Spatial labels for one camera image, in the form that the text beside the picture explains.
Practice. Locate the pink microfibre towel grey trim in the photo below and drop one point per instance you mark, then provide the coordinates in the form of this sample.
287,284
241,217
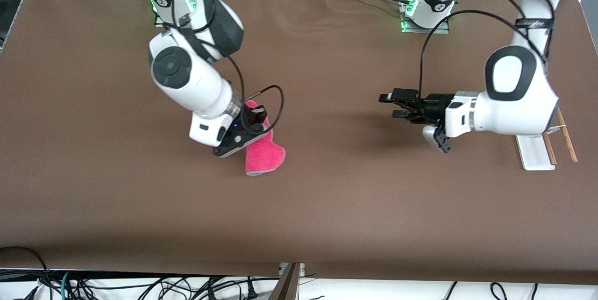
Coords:
264,155

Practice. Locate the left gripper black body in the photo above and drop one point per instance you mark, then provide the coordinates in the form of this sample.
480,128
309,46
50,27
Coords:
435,105

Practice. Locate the brown wooden beam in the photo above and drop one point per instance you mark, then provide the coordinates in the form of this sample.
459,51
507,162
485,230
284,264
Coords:
285,286

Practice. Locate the white rack with wooden bars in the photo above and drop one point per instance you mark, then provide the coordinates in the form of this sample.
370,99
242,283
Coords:
535,155

